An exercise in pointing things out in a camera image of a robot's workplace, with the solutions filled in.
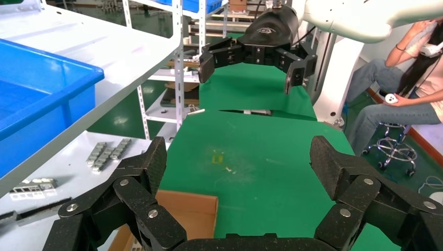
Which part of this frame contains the blue storage bin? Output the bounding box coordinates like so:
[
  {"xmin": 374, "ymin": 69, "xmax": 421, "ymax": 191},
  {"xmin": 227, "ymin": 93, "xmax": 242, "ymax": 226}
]
[{"xmin": 157, "ymin": 0, "xmax": 224, "ymax": 14}]

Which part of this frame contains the open brown cardboard box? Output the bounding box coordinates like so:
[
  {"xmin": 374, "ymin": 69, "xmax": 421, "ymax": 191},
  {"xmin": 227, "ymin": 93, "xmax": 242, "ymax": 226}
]
[{"xmin": 107, "ymin": 189, "xmax": 219, "ymax": 251}]

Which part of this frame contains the seated person in jeans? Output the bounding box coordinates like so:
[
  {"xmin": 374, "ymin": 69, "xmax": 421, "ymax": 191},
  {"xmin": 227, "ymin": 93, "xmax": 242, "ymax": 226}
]
[{"xmin": 344, "ymin": 19, "xmax": 443, "ymax": 156}]

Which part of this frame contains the small brown cardboard box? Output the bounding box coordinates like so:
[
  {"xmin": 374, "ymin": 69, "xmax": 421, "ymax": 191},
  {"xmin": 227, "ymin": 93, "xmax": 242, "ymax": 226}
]
[{"xmin": 229, "ymin": 0, "xmax": 248, "ymax": 13}]

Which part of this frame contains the white low shelf board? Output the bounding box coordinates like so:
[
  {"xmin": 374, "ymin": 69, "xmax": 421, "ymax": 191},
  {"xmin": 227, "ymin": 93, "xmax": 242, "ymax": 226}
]
[{"xmin": 0, "ymin": 131, "xmax": 170, "ymax": 251}]

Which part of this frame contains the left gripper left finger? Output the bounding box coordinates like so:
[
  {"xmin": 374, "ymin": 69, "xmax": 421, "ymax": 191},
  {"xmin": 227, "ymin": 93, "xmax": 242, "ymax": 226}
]
[{"xmin": 43, "ymin": 136, "xmax": 188, "ymax": 251}]

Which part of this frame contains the person's raised hand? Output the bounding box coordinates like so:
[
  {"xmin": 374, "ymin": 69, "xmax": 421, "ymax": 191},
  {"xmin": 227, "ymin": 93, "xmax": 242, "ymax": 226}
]
[{"xmin": 417, "ymin": 19, "xmax": 437, "ymax": 36}]

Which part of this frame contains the chrome swivel stool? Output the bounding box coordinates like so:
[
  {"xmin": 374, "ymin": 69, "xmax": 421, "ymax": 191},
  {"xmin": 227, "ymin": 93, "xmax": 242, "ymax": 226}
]
[{"xmin": 362, "ymin": 121, "xmax": 418, "ymax": 177}]

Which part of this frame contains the white robot column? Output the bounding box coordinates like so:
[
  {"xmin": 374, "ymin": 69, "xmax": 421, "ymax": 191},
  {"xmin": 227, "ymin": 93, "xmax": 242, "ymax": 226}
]
[{"xmin": 313, "ymin": 29, "xmax": 364, "ymax": 126}]

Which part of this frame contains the white metal shelf rack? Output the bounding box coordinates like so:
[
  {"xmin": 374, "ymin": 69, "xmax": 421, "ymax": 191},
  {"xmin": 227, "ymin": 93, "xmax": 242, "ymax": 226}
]
[{"xmin": 0, "ymin": 3, "xmax": 182, "ymax": 198}]

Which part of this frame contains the green table cloth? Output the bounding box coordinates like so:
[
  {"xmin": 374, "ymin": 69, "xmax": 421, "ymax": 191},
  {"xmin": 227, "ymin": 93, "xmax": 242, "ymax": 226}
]
[
  {"xmin": 157, "ymin": 110, "xmax": 402, "ymax": 251},
  {"xmin": 199, "ymin": 32, "xmax": 317, "ymax": 120}
]

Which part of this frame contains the white background shelf rack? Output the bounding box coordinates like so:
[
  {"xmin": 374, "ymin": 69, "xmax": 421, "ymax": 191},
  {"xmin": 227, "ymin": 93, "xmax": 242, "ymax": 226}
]
[{"xmin": 145, "ymin": 0, "xmax": 229, "ymax": 126}]

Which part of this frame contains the small slotted metal strip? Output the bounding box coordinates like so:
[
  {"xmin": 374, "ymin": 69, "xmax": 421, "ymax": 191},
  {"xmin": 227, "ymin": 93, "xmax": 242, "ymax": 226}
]
[
  {"xmin": 91, "ymin": 148, "xmax": 116, "ymax": 173},
  {"xmin": 86, "ymin": 142, "xmax": 108, "ymax": 167},
  {"xmin": 110, "ymin": 138, "xmax": 133, "ymax": 161}
]

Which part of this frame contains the person's raised forearm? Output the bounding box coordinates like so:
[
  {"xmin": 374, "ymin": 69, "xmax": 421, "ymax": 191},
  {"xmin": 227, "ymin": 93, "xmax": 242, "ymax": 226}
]
[{"xmin": 385, "ymin": 26, "xmax": 421, "ymax": 68}]

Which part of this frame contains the shiny perforated metal bracket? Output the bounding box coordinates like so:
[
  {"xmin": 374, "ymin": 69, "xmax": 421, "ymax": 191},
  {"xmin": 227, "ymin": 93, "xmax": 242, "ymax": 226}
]
[{"xmin": 9, "ymin": 178, "xmax": 59, "ymax": 202}]

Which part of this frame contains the long dark metal strip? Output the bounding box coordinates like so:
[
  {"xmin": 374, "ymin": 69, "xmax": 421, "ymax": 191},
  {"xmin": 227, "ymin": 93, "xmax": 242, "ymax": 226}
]
[{"xmin": 0, "ymin": 197, "xmax": 73, "ymax": 227}]

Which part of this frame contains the white perforated shelf post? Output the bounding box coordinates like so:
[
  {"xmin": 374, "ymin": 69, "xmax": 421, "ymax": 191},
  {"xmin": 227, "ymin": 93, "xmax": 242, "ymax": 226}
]
[{"xmin": 172, "ymin": 0, "xmax": 184, "ymax": 132}]

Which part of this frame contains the person's hand with controller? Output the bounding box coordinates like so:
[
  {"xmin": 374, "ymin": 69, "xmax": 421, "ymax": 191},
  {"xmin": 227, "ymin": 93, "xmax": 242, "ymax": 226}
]
[{"xmin": 393, "ymin": 93, "xmax": 422, "ymax": 109}]

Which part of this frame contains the blue plastic tray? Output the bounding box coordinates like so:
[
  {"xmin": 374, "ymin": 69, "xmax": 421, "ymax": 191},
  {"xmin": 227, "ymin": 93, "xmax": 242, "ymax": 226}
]
[{"xmin": 0, "ymin": 38, "xmax": 105, "ymax": 179}]

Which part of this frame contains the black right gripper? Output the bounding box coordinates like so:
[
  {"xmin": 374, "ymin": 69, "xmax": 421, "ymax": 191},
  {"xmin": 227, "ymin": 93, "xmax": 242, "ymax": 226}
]
[{"xmin": 197, "ymin": 5, "xmax": 318, "ymax": 95}]

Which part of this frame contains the white VR headset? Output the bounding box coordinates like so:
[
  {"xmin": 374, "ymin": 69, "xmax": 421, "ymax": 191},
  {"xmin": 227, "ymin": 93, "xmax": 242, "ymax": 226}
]
[{"xmin": 419, "ymin": 41, "xmax": 443, "ymax": 58}]

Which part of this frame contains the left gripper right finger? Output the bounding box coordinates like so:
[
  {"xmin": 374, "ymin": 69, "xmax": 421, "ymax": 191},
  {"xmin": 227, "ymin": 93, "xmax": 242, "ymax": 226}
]
[{"xmin": 309, "ymin": 135, "xmax": 443, "ymax": 251}]

